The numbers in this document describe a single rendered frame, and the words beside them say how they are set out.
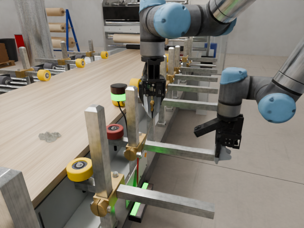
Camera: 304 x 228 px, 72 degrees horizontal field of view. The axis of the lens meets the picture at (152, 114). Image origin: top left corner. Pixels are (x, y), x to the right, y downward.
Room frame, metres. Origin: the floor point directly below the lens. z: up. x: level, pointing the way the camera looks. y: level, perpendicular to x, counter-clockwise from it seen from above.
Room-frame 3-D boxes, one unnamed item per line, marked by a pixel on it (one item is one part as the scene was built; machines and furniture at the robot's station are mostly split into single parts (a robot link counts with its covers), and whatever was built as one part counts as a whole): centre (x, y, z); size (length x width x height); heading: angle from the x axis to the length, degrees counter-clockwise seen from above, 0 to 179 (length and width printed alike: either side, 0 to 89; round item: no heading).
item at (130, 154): (0.73, 0.07, 0.85); 0.13 x 0.06 x 0.05; 164
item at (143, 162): (0.67, 0.06, 0.75); 0.26 x 0.01 x 0.10; 164
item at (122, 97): (0.72, 0.12, 1.07); 0.06 x 0.06 x 0.02
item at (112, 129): (0.77, 0.16, 0.85); 0.08 x 0.08 x 0.11
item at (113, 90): (0.72, 0.12, 1.10); 0.06 x 0.06 x 0.02
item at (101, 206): (0.49, 0.13, 0.83); 0.13 x 0.06 x 0.05; 164
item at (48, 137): (0.71, 0.40, 0.91); 0.09 x 0.07 x 0.02; 68
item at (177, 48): (1.67, -0.20, 0.89); 0.03 x 0.03 x 0.48; 74
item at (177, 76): (1.45, -0.20, 0.95); 0.50 x 0.04 x 0.04; 74
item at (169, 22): (0.57, -0.05, 1.32); 0.11 x 0.11 x 0.08; 20
